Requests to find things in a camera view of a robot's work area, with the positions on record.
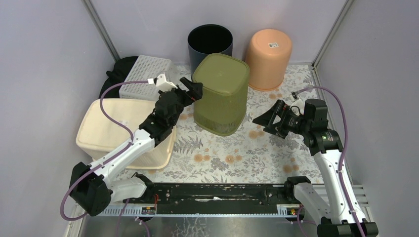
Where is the green mesh waste bin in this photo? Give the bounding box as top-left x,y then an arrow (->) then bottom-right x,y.
192,53 -> 250,136

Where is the cream perforated large basket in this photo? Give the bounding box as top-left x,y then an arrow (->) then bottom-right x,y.
76,98 -> 176,169

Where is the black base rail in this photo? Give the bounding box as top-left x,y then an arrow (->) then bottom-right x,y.
124,183 -> 301,217

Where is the dark blue round bin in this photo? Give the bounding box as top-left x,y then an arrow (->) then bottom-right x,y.
187,24 -> 233,68

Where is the white slotted basket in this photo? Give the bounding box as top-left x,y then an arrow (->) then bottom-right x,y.
119,55 -> 180,101

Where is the floral patterned table mat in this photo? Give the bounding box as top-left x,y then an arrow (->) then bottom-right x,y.
141,65 -> 323,184

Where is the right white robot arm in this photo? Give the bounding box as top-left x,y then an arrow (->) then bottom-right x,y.
253,99 -> 378,237

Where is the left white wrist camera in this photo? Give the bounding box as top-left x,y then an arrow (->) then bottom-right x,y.
154,73 -> 178,92

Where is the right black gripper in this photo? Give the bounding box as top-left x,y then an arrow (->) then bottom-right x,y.
252,99 -> 310,139

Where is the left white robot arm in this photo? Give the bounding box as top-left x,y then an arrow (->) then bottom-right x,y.
60,76 -> 203,221

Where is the orange round bin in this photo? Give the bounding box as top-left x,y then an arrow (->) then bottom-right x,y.
245,29 -> 293,91

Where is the black cloth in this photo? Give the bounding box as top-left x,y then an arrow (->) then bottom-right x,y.
99,56 -> 138,98

